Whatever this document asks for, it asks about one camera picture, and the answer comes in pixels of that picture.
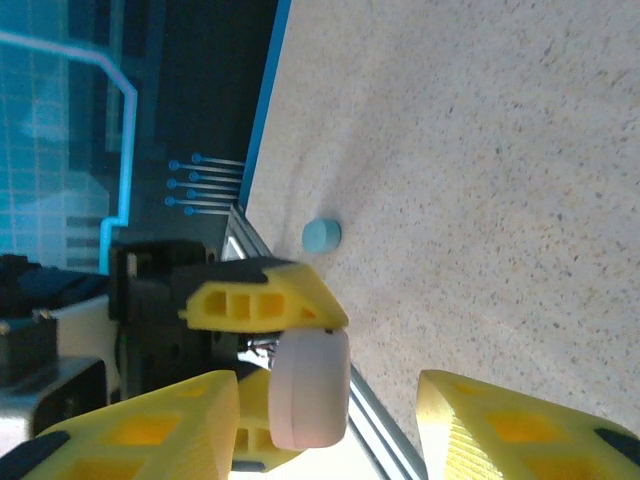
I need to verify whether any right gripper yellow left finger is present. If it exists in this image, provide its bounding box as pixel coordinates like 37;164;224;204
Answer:
0;369;242;480

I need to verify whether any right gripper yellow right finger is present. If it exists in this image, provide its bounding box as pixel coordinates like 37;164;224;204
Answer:
416;368;640;480

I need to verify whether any blue earbud charging case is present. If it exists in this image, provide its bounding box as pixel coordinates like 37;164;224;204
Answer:
301;216;343;255

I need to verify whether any pink earbud charging case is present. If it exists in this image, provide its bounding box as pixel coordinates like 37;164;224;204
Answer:
268;328;351;451

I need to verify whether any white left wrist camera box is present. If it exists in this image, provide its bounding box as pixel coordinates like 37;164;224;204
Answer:
0;297;124;431

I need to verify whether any long aluminium base rail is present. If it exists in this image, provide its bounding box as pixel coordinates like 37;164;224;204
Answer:
219;207;429;480

